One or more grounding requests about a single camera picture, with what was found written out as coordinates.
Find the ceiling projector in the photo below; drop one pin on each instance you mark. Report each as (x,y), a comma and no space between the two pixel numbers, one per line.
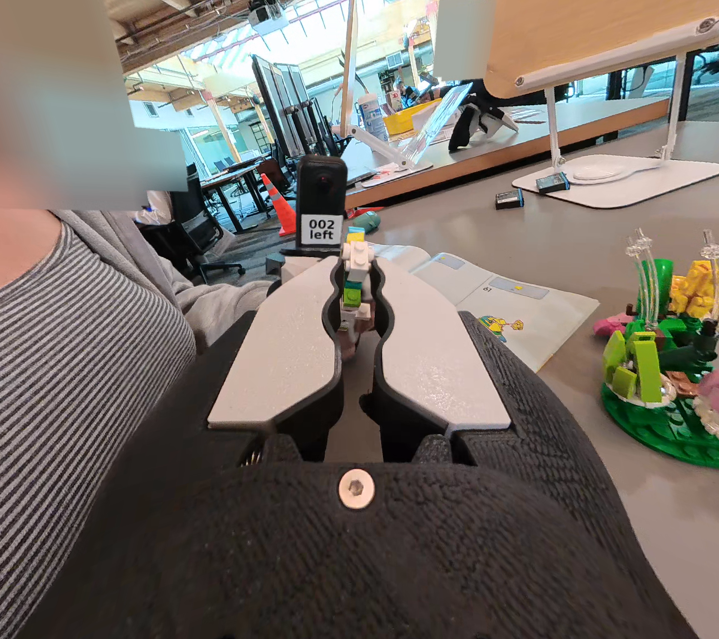
(267,14)

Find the white wipes canister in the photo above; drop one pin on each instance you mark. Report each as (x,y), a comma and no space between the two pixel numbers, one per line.
(372,116)

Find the person's left forearm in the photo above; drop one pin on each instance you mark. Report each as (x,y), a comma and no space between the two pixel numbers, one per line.
(224,307)

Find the black camera battery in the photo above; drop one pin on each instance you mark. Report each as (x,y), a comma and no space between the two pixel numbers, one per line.
(509,199)
(553,183)

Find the wood-edged grey table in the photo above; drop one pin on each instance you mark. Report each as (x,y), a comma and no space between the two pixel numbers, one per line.
(505,144)

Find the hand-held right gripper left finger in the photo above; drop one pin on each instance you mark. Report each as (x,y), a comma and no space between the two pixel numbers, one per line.
(281,363)

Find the yellow storage bin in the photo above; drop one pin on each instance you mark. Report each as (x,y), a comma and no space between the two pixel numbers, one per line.
(410,117)

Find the brick instruction booklet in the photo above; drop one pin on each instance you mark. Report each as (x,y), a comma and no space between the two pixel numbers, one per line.
(505,307)

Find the striped brick fish model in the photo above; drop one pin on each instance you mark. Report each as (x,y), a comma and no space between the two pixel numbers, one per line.
(356,268)

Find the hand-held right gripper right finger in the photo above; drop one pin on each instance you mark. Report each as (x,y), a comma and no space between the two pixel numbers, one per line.
(438,363)

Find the person's left hand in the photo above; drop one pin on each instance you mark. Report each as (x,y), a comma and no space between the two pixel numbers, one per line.
(354,338)

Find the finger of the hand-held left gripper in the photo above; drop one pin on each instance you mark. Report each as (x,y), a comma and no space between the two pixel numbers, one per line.
(297,269)

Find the black office chair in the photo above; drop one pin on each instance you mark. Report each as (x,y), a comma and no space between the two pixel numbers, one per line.
(202,223)

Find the person's grey sweatshirt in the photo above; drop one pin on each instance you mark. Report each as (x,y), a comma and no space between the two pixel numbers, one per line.
(129,251)

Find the orange traffic cone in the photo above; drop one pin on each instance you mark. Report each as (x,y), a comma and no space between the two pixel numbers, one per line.
(281,206)

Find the grey desk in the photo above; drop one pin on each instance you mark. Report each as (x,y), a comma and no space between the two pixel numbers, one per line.
(561,257)

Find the brick flower model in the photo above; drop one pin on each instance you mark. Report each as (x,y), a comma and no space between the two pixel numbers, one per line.
(663,369)

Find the dark room divider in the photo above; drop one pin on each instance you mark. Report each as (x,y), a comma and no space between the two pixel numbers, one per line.
(286,105)

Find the clear acrylic stand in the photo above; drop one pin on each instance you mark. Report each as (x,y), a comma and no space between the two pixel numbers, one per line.
(435,122)

